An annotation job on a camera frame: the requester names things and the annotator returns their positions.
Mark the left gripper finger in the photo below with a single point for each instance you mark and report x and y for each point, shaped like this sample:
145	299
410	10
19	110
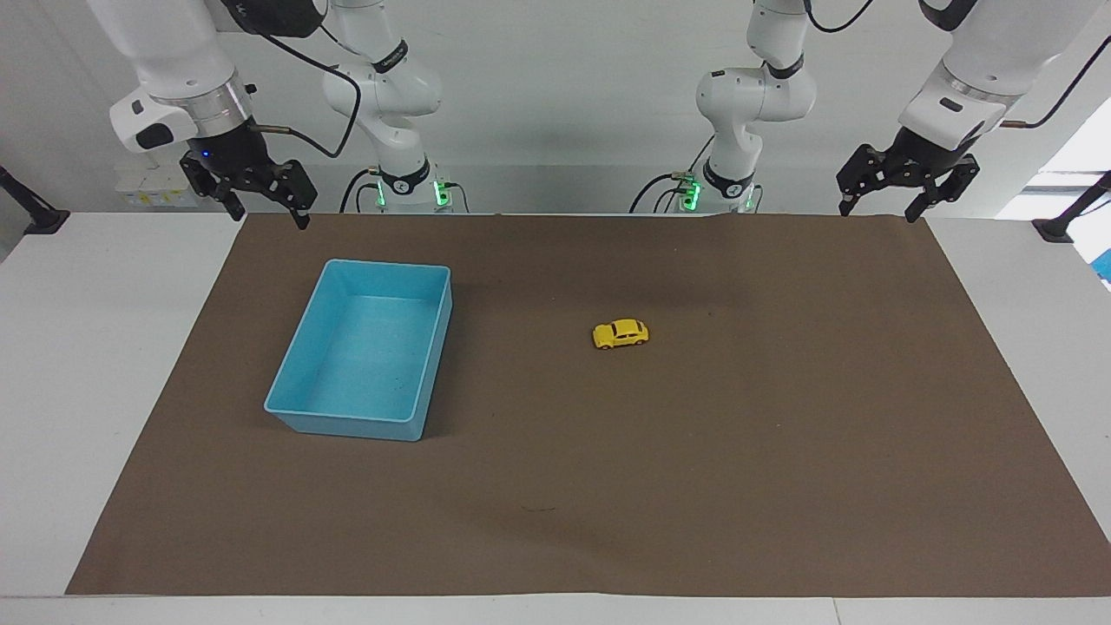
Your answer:
950	184
864	169

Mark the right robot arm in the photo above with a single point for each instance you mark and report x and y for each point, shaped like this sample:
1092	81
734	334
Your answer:
174	52

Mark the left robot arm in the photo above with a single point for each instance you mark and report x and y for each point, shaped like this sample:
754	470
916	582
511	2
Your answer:
981	61

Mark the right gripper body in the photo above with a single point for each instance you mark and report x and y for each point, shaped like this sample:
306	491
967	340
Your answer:
227	152

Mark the yellow toy beetle car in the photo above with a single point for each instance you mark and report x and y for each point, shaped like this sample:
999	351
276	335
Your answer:
621	334

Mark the black stand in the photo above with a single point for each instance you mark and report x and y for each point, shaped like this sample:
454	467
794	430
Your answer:
39	217
1063	224

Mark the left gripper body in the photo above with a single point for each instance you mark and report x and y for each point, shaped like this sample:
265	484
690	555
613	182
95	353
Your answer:
924	154

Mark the light blue plastic bin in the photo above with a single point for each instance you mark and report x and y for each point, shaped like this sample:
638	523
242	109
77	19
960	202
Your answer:
364	356

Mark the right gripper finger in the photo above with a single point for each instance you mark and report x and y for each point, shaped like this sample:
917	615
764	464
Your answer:
208	182
299	187

